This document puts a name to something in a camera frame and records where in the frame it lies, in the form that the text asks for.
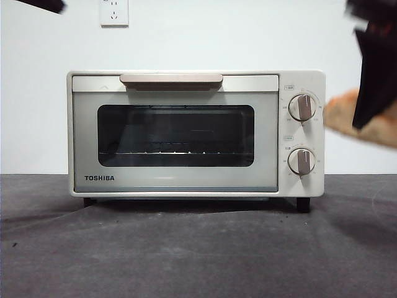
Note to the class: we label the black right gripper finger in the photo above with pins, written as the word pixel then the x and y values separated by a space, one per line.
pixel 378 71

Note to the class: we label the golden braided bread loaf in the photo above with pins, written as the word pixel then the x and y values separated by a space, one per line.
pixel 341 115

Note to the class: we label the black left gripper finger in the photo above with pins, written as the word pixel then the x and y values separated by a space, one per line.
pixel 46 3

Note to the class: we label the timer knob with tan grip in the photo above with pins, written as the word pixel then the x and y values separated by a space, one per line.
pixel 301 161

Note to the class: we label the temperature knob with tan grip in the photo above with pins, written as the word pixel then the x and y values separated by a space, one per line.
pixel 302 108

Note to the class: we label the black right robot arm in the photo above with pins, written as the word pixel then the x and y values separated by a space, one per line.
pixel 378 12

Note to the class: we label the white wall socket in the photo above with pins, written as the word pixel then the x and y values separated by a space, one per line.
pixel 114 15

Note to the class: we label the cream Toshiba toaster oven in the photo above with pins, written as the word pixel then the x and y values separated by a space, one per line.
pixel 302 83

